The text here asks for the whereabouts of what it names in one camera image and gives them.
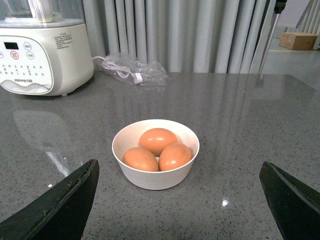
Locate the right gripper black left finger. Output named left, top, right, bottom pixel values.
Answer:
left=0, top=159, right=100, bottom=240

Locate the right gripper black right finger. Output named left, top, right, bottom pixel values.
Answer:
left=259, top=161, right=320, bottom=240

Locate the brown egg in bowl left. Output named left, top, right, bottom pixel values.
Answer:
left=122, top=147, right=159, bottom=172

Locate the brown egg in bowl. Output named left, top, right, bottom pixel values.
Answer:
left=139, top=128, right=178, bottom=156
left=122, top=147, right=159, bottom=172
left=158, top=142, right=193, bottom=171

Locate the brown egg in bowl back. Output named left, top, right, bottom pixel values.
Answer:
left=139, top=128, right=178, bottom=156

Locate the brown egg in bowl right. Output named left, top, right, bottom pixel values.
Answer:
left=158, top=142, right=193, bottom=171

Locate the cardboard box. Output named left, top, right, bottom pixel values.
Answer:
left=279, top=32, right=318, bottom=51

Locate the white bowl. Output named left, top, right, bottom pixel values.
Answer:
left=112, top=119, right=200, bottom=191

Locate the clear plastic bag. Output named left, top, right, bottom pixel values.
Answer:
left=92, top=52, right=170, bottom=87

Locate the white Joyoung blender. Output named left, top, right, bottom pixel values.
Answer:
left=0, top=0, right=94, bottom=96

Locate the metal tripod stand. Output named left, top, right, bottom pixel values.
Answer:
left=257, top=0, right=315, bottom=80

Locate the white power cable with plug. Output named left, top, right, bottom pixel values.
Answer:
left=91, top=56, right=144, bottom=85

